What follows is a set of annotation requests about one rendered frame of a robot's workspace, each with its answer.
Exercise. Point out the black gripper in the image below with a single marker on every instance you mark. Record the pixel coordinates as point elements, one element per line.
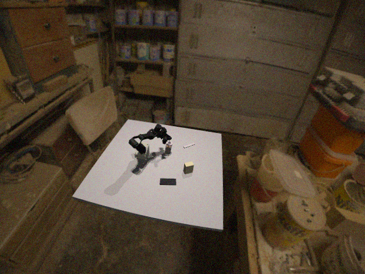
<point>165,137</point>

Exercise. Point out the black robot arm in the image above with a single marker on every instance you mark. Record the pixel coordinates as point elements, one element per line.
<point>150,135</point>

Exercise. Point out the french press coffee maker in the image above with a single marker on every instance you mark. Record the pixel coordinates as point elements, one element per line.
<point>168,148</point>

